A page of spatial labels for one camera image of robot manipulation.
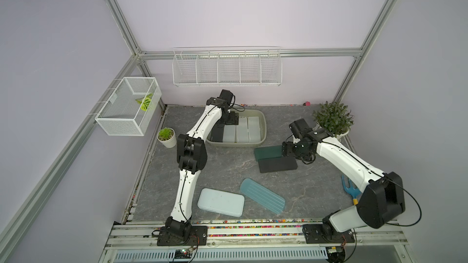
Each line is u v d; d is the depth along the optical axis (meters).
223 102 0.74
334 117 0.88
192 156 0.61
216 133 1.05
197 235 0.73
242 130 1.06
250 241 0.73
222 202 0.80
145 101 0.81
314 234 0.74
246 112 1.13
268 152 1.01
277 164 0.92
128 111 0.82
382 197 0.43
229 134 1.05
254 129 1.05
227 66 0.99
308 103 1.24
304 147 0.61
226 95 0.81
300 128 0.67
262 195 0.83
